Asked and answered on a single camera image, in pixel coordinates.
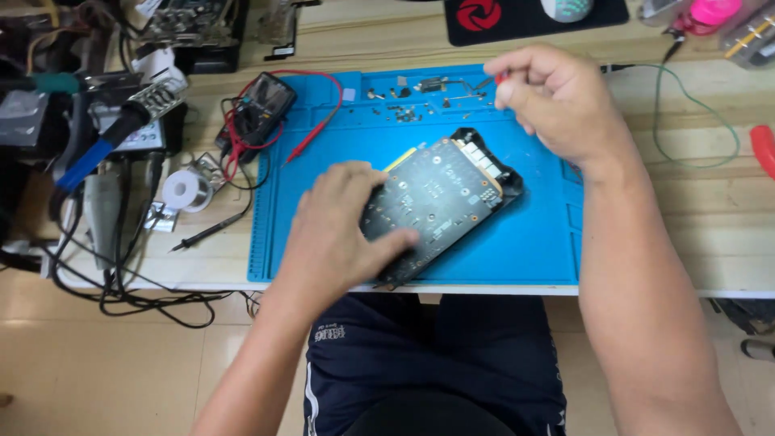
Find green wire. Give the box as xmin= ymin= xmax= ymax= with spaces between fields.
xmin=601 ymin=62 xmax=741 ymax=169

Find blue-handled soldering iron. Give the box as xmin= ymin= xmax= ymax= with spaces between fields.
xmin=50 ymin=100 xmax=152 ymax=222

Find pink plastic object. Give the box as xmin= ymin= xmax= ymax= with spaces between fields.
xmin=672 ymin=0 xmax=743 ymax=36

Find red multimeter probe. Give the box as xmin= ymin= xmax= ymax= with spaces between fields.
xmin=224 ymin=69 xmax=345 ymax=182

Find red tool handle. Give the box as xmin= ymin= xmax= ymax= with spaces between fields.
xmin=750 ymin=125 xmax=775 ymax=180

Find person's dark blue shorts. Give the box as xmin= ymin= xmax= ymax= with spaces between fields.
xmin=303 ymin=293 xmax=568 ymax=436

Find heap of electronics clutter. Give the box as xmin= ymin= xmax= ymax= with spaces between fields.
xmin=0 ymin=0 xmax=304 ymax=164

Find black digital multimeter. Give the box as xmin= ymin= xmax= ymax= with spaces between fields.
xmin=215 ymin=72 xmax=298 ymax=163

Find black multimeter probe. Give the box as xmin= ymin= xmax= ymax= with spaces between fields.
xmin=170 ymin=151 xmax=273 ymax=253

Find person's left hand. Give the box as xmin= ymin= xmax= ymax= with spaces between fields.
xmin=286 ymin=160 xmax=421 ymax=290

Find black mouse pad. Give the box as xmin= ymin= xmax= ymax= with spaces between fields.
xmin=444 ymin=0 xmax=630 ymax=47

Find person's right hand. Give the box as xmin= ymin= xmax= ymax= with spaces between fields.
xmin=482 ymin=43 xmax=635 ymax=180

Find group of small screws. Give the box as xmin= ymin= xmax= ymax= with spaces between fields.
xmin=365 ymin=75 xmax=497 ymax=124

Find solder wire spool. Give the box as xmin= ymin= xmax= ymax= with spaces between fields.
xmin=161 ymin=169 xmax=213 ymax=213

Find soldering station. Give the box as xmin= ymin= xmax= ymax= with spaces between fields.
xmin=85 ymin=79 xmax=189 ymax=158

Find white computer mouse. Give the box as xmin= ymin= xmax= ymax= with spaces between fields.
xmin=540 ymin=0 xmax=595 ymax=24

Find blue silicone repair mat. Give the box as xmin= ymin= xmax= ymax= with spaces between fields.
xmin=247 ymin=63 xmax=585 ymax=285

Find bundle of black cables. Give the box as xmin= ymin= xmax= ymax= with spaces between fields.
xmin=36 ymin=151 xmax=261 ymax=329

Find silver foil packet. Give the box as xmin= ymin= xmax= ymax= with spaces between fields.
xmin=143 ymin=201 xmax=180 ymax=233

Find clear plastic parts box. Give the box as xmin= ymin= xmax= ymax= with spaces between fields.
xmin=718 ymin=3 xmax=775 ymax=69

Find black graphics card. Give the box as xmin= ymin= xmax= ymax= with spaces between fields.
xmin=358 ymin=127 xmax=525 ymax=288

